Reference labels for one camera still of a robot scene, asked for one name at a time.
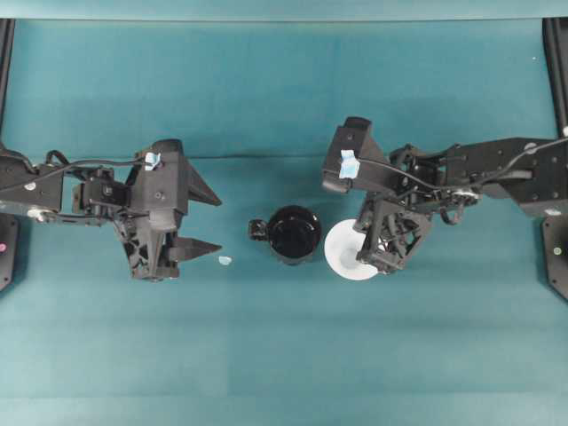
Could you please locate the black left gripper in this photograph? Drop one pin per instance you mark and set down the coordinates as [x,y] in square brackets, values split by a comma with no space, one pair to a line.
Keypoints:
[148,227]

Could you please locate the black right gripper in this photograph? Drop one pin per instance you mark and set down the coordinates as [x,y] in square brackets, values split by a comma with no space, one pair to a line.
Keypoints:
[393,227]

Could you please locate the white paper cup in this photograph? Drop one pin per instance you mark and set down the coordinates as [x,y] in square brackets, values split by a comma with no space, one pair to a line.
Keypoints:
[341,246]

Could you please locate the black cup holder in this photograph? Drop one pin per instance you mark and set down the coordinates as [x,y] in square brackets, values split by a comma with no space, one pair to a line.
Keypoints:
[292,232]

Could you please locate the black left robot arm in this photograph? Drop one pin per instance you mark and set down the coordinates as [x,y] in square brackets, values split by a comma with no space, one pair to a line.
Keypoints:
[58,191]

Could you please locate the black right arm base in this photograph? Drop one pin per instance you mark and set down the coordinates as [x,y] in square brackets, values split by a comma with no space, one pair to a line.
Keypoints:
[554,238]

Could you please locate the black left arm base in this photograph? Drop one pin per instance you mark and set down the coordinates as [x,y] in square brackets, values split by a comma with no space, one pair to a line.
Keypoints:
[15,242]

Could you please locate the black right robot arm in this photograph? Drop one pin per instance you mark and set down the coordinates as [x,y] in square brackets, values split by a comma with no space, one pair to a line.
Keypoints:
[531,172]

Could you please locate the light blue tape scrap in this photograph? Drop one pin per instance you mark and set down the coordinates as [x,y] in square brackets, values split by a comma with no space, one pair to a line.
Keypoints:
[225,260]

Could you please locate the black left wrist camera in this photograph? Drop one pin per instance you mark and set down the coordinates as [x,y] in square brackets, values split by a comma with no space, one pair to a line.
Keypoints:
[166,185]

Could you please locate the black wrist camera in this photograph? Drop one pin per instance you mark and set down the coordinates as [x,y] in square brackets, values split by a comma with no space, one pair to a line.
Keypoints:
[166,185]
[351,161]

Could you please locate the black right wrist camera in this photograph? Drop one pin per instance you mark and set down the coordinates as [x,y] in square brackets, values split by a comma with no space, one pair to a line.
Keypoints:
[351,161]

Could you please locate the black left frame rail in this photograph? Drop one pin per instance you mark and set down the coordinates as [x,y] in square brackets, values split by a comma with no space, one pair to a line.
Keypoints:
[7,27]

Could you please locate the black frame rail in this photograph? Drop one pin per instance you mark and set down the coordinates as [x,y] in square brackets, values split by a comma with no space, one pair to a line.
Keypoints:
[7,27]
[554,36]

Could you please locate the black right frame rail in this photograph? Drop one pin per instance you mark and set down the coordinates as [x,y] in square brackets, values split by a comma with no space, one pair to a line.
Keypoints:
[554,36]

